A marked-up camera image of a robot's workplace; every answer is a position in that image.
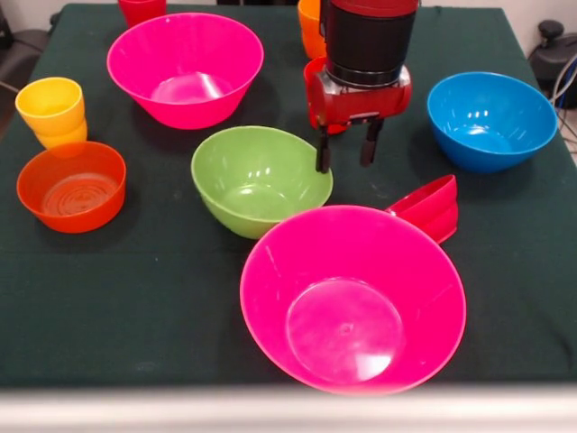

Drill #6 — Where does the blue bowl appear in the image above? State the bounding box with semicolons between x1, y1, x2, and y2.
426;71;559;175

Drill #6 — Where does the small crimson bowl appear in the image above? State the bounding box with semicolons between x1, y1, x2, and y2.
385;174;460;244

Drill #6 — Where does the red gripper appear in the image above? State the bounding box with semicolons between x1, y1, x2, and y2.
307;67;414;175

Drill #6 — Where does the tangle of cables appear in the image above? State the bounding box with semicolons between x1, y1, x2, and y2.
547;53;577;154

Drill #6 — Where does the orange bowl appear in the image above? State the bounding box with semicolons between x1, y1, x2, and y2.
16;140;128;235

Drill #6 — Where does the orange cup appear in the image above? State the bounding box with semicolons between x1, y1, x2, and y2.
297;0;328;60

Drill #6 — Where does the yellow cup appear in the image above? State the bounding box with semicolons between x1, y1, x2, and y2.
14;77;89;151

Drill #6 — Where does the dark green table cloth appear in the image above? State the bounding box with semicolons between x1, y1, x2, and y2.
0;5;577;389

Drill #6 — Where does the red cup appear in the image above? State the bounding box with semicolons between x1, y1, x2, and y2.
303;56;348;135

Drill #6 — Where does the green bowl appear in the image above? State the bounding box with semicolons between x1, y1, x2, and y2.
190;124;334;241

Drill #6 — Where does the crimson cup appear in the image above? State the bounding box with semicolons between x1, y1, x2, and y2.
117;0;168;28

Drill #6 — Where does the large pink bowl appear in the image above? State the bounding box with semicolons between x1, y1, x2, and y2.
239;204;468;397
105;12;266;131

